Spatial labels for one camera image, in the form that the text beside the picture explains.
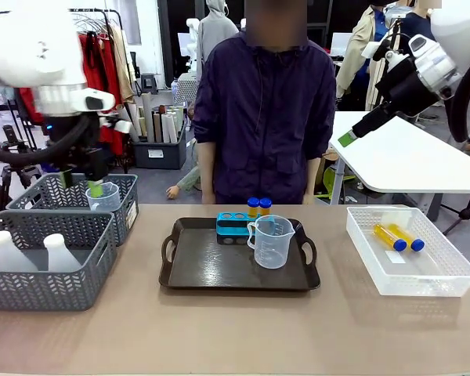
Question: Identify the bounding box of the white table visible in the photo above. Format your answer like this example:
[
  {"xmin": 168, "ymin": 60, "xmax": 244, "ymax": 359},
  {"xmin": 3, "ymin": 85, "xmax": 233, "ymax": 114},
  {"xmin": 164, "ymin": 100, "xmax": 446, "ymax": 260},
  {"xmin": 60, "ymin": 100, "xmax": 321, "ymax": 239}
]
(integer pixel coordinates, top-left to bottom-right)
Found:
[{"xmin": 327, "ymin": 110, "xmax": 470, "ymax": 223}]

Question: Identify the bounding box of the beige garment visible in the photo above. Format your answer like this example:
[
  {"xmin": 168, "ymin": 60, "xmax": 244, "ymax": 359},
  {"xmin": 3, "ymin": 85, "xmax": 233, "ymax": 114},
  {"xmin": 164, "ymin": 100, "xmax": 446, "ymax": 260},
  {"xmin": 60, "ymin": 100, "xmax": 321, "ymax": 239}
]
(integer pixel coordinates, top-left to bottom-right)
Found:
[{"xmin": 109, "ymin": 23, "xmax": 136, "ymax": 103}]

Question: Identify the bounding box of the black stool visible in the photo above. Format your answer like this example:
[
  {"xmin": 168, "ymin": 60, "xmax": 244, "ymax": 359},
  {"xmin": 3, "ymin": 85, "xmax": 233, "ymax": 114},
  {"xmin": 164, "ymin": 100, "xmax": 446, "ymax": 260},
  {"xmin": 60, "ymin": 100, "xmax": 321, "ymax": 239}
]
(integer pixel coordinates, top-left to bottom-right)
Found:
[{"xmin": 140, "ymin": 72, "xmax": 160, "ymax": 95}]

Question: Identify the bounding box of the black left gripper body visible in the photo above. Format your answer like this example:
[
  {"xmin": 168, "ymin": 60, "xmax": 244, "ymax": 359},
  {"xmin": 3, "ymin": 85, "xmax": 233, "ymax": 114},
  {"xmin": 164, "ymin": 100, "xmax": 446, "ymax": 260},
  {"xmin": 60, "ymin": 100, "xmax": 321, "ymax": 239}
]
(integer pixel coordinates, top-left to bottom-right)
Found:
[{"xmin": 46, "ymin": 114, "xmax": 103, "ymax": 168}]

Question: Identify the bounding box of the green office chair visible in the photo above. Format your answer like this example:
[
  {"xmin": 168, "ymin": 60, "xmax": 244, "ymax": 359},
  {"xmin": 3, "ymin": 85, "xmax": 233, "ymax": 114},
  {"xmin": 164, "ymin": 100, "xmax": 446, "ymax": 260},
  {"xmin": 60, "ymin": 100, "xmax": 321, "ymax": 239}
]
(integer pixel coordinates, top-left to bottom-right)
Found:
[{"xmin": 323, "ymin": 164, "xmax": 357, "ymax": 204}]

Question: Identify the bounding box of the red dress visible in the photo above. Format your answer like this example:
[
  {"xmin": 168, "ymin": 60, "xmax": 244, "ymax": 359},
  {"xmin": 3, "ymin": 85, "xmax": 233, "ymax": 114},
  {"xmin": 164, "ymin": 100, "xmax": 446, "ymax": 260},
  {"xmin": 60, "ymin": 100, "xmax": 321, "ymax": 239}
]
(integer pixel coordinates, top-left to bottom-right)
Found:
[{"xmin": 78, "ymin": 31, "xmax": 126, "ymax": 156}]

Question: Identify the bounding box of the person's right forearm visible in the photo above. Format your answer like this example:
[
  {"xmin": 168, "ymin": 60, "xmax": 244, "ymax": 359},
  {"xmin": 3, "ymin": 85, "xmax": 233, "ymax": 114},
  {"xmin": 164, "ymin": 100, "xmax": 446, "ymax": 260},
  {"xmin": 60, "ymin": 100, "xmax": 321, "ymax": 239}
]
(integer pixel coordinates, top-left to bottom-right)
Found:
[{"xmin": 197, "ymin": 139, "xmax": 217, "ymax": 205}]

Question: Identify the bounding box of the mannequin in navy sweater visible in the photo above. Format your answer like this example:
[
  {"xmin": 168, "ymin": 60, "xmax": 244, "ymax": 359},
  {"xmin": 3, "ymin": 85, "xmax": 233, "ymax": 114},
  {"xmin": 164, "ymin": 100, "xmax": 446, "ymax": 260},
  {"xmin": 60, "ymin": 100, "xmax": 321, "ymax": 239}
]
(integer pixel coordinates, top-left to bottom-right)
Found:
[{"xmin": 397, "ymin": 9, "xmax": 436, "ymax": 44}]

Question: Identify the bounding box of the white mannequin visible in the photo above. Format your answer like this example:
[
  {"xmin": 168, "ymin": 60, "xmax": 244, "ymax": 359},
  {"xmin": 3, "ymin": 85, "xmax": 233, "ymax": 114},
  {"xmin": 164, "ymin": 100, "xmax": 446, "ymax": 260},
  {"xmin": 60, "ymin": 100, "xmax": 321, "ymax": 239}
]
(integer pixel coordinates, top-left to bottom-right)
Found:
[{"xmin": 178, "ymin": 16, "xmax": 204, "ymax": 79}]

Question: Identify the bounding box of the child mannequin in grey sweater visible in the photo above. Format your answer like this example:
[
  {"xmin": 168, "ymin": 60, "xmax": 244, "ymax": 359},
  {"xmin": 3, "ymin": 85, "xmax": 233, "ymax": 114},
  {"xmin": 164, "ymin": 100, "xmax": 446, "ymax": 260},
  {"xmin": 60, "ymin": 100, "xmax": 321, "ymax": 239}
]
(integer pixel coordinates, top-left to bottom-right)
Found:
[{"xmin": 166, "ymin": 139, "xmax": 201, "ymax": 198}]

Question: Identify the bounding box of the clear plastic measuring cup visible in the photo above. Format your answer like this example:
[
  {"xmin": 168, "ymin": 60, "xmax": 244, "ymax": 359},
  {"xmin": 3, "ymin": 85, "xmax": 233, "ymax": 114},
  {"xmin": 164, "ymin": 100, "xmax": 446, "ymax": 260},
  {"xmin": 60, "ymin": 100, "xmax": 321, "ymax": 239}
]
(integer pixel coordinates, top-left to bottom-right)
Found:
[
  {"xmin": 85, "ymin": 182, "xmax": 121, "ymax": 212},
  {"xmin": 246, "ymin": 214, "xmax": 297, "ymax": 270}
]

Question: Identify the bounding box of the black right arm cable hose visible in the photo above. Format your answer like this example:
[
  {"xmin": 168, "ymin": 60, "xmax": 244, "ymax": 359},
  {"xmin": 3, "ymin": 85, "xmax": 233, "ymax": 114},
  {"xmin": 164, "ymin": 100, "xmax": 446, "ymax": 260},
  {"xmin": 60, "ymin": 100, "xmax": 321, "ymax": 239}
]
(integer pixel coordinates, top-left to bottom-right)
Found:
[{"xmin": 449, "ymin": 49, "xmax": 470, "ymax": 144}]

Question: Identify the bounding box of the white plastic bottle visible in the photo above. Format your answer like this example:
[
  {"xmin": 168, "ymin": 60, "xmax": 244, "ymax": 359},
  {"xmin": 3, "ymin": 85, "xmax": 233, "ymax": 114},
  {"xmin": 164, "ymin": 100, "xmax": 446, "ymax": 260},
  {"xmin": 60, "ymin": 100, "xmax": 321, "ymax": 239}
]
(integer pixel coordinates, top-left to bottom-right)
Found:
[
  {"xmin": 0, "ymin": 230, "xmax": 38, "ymax": 273},
  {"xmin": 42, "ymin": 233, "xmax": 83, "ymax": 273}
]

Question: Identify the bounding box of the mannequin in grey hoodie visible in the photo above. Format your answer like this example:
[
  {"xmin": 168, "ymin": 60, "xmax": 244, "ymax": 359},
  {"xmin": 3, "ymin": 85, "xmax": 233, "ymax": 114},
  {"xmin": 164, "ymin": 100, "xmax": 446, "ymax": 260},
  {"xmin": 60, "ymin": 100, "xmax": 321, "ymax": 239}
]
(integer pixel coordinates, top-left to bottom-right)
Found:
[{"xmin": 197, "ymin": 0, "xmax": 240, "ymax": 79}]

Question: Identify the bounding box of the black light stand tripod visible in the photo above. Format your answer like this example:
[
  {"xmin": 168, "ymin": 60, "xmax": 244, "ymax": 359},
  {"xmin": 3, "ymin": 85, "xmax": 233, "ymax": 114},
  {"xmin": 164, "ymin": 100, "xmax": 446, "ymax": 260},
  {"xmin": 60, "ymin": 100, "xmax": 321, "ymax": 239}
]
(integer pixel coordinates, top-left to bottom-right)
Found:
[{"xmin": 441, "ymin": 191, "xmax": 470, "ymax": 237}]

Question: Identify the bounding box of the black scarf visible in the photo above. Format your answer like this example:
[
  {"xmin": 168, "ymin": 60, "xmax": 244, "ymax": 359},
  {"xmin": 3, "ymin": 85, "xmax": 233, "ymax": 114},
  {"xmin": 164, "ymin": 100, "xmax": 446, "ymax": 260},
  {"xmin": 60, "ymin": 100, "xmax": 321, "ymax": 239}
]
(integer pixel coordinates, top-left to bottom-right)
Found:
[{"xmin": 85, "ymin": 33, "xmax": 110, "ymax": 93}]

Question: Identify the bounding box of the grey plastic basket with label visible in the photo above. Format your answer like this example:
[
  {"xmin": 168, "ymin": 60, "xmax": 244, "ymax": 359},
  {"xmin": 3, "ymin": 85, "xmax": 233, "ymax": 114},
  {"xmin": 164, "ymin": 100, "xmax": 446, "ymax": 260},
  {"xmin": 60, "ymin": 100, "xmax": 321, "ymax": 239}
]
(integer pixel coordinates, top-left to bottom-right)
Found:
[{"xmin": 5, "ymin": 172, "xmax": 139, "ymax": 248}]

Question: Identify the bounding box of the black camera on tripod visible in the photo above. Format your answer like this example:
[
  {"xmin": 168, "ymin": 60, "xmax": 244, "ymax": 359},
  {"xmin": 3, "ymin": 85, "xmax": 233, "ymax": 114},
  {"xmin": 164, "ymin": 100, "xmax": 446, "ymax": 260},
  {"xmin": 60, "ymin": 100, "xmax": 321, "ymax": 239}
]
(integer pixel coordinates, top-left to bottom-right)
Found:
[{"xmin": 0, "ymin": 124, "xmax": 28, "ymax": 152}]

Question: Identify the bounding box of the dark brown serving tray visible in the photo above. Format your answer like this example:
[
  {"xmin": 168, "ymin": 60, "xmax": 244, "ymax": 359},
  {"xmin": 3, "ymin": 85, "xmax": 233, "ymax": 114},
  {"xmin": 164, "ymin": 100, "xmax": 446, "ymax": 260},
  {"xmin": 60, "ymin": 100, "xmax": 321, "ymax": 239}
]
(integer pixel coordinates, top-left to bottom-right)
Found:
[{"xmin": 158, "ymin": 217, "xmax": 322, "ymax": 291}]

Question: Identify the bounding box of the pale cone paper roll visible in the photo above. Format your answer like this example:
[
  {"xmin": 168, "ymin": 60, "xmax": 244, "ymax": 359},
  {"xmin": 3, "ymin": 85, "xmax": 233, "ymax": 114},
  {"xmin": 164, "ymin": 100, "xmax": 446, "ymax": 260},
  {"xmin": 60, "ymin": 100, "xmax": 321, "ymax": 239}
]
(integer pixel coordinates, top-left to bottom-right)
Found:
[{"xmin": 119, "ymin": 105, "xmax": 141, "ymax": 142}]

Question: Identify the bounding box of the blue test tube rack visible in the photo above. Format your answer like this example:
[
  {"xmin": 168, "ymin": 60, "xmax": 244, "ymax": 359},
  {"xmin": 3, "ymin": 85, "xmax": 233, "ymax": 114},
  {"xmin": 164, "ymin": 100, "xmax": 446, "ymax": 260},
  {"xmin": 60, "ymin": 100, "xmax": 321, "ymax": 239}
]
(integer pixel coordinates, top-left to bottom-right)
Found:
[{"xmin": 215, "ymin": 211, "xmax": 277, "ymax": 237}]

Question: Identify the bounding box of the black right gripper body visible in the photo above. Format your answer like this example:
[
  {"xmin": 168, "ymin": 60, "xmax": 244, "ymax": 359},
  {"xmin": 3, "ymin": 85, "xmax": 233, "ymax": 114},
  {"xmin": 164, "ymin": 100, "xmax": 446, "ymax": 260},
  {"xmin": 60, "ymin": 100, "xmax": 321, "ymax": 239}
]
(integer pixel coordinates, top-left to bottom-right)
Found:
[{"xmin": 378, "ymin": 60, "xmax": 432, "ymax": 118}]

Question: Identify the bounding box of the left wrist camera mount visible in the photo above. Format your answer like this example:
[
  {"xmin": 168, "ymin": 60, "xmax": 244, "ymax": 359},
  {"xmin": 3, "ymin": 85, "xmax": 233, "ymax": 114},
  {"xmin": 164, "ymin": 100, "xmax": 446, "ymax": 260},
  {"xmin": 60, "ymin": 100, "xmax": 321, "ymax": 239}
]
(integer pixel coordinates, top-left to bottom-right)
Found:
[{"xmin": 99, "ymin": 115, "xmax": 133, "ymax": 135}]

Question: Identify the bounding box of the red shirt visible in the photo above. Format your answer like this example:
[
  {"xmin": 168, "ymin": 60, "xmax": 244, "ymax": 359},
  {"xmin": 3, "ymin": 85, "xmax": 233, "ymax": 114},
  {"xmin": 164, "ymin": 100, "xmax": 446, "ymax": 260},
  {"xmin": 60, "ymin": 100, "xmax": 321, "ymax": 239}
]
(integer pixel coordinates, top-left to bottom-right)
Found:
[{"xmin": 17, "ymin": 86, "xmax": 44, "ymax": 123}]

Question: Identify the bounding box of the person's left forearm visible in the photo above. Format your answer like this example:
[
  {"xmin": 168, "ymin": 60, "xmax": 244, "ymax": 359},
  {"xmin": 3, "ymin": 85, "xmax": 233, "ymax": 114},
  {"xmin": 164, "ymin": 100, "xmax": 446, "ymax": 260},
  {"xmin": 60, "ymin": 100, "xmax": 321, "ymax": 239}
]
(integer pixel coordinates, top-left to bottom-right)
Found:
[{"xmin": 302, "ymin": 155, "xmax": 323, "ymax": 206}]

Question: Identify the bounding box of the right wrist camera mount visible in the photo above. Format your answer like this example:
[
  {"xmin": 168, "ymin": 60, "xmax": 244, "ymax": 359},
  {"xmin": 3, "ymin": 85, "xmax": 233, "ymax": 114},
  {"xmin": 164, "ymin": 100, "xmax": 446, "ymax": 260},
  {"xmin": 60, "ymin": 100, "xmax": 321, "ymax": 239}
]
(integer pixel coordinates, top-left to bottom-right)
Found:
[{"xmin": 362, "ymin": 38, "xmax": 410, "ymax": 74}]

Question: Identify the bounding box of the mannequin in beige trench coat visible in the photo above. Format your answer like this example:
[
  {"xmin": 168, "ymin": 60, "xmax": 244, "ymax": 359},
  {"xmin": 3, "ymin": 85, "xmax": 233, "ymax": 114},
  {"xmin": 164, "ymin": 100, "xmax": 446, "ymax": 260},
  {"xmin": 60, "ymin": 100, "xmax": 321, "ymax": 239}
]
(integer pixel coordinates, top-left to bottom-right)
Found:
[{"xmin": 335, "ymin": 4, "xmax": 389, "ymax": 111}]

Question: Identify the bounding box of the person in purple jacket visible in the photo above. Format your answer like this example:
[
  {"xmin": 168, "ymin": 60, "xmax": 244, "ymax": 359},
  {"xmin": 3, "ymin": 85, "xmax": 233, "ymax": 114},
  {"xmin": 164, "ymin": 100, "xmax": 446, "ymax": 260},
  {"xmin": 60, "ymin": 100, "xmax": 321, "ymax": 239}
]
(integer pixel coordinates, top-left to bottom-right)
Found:
[{"xmin": 191, "ymin": 0, "xmax": 337, "ymax": 205}]

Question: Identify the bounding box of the brown paper roll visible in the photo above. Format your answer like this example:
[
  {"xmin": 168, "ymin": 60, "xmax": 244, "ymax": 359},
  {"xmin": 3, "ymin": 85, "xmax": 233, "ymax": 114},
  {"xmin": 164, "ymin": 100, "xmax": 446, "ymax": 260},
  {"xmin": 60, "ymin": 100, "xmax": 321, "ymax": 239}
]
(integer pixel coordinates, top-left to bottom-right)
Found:
[{"xmin": 152, "ymin": 110, "xmax": 164, "ymax": 143}]

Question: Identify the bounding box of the cream coat with black trim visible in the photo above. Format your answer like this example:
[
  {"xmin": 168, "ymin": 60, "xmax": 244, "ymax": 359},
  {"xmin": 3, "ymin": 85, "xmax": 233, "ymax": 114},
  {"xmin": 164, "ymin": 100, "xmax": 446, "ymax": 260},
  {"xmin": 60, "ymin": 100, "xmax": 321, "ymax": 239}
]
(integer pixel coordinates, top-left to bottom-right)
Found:
[{"xmin": 366, "ymin": 23, "xmax": 400, "ymax": 113}]

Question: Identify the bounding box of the white paper roll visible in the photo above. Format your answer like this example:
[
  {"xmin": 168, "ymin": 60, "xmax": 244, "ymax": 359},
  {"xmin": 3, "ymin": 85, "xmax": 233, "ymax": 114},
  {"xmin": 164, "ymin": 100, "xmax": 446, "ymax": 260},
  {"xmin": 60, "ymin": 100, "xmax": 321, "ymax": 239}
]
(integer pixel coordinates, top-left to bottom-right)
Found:
[{"xmin": 161, "ymin": 112, "xmax": 178, "ymax": 144}]

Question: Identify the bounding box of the white plastic basket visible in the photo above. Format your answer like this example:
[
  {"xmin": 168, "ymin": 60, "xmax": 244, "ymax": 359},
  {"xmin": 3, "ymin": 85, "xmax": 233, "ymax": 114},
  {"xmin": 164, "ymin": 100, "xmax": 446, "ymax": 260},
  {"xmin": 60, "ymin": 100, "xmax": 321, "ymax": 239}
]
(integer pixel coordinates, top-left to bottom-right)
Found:
[{"xmin": 345, "ymin": 206, "xmax": 470, "ymax": 298}]

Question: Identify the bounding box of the black clothes rack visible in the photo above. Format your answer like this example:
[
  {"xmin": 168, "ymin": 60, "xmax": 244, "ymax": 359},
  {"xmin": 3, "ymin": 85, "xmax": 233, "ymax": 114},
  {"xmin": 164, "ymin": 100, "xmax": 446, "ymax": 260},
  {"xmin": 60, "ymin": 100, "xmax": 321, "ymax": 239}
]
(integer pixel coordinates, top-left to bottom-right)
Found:
[{"xmin": 68, "ymin": 7, "xmax": 128, "ymax": 173}]

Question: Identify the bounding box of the dark grey storage bin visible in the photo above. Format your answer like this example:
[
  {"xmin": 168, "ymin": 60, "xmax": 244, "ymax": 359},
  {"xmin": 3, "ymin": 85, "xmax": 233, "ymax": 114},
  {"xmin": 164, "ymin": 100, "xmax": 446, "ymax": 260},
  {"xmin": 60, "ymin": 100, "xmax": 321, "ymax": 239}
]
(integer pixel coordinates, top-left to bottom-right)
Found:
[{"xmin": 132, "ymin": 119, "xmax": 188, "ymax": 170}]

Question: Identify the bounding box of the large grey plastic basket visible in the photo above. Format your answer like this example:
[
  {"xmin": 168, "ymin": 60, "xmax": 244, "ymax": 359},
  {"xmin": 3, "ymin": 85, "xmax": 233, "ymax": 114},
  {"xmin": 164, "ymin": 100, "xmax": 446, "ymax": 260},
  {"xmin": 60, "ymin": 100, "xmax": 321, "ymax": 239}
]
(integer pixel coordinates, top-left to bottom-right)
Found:
[{"xmin": 0, "ymin": 209, "xmax": 118, "ymax": 313}]

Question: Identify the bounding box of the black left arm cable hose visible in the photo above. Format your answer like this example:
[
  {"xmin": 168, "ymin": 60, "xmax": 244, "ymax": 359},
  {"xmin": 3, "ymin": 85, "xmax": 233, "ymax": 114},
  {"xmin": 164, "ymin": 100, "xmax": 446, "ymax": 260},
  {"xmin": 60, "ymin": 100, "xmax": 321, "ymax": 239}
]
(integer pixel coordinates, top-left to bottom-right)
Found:
[{"xmin": 0, "ymin": 115, "xmax": 92, "ymax": 166}]

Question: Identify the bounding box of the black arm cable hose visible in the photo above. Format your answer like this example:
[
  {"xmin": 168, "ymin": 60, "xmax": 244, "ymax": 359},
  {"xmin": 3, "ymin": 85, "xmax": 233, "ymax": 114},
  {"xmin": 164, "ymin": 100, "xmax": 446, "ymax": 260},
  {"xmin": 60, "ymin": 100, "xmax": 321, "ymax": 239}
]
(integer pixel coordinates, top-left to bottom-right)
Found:
[
  {"xmin": 0, "ymin": 115, "xmax": 92, "ymax": 166},
  {"xmin": 449, "ymin": 49, "xmax": 470, "ymax": 144}
]

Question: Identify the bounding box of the tall grey paper roll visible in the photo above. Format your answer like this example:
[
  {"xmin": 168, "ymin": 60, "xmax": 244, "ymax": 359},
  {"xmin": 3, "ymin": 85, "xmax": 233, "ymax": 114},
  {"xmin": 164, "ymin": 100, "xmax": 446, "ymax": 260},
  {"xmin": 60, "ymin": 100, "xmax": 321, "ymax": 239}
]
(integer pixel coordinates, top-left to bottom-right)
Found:
[{"xmin": 141, "ymin": 92, "xmax": 157, "ymax": 143}]

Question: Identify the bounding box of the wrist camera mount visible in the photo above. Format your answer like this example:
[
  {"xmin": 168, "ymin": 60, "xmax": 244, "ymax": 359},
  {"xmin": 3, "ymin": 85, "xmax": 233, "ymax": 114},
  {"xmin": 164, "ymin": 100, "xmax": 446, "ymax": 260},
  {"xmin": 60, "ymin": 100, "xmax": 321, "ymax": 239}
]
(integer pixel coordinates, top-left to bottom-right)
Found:
[
  {"xmin": 362, "ymin": 38, "xmax": 410, "ymax": 74},
  {"xmin": 99, "ymin": 115, "xmax": 133, "ymax": 135}
]

